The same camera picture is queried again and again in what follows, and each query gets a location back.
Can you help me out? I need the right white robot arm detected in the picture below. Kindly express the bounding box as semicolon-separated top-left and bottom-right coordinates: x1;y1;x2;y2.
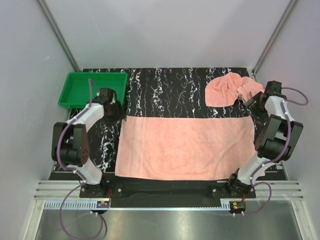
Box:
225;81;304;199

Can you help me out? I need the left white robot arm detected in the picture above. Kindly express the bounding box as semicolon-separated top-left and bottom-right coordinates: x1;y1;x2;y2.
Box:
51;87;126;198

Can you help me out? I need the left aluminium frame post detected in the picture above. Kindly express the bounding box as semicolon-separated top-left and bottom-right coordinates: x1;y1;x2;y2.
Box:
36;0;82;72

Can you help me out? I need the crumpled pink towel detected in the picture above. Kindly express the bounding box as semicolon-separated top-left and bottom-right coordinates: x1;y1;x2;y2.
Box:
205;72;265;108

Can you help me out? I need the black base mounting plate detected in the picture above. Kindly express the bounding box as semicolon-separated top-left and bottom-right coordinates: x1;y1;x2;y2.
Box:
79;173;256;200

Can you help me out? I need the right aluminium frame post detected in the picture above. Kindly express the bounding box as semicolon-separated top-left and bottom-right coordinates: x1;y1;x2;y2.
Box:
251;0;299;77

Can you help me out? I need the green plastic tray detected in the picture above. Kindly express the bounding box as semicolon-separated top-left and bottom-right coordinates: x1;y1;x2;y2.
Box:
58;72;128;109

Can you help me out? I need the aluminium frame post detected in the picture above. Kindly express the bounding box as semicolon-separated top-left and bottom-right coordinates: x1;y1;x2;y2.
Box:
251;0;299;77
36;0;82;72

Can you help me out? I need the pink towel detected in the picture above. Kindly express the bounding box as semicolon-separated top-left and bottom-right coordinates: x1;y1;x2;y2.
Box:
115;116;255;181
205;72;265;108

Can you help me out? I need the front aluminium rail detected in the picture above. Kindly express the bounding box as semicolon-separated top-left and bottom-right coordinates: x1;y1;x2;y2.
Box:
34;180;304;211

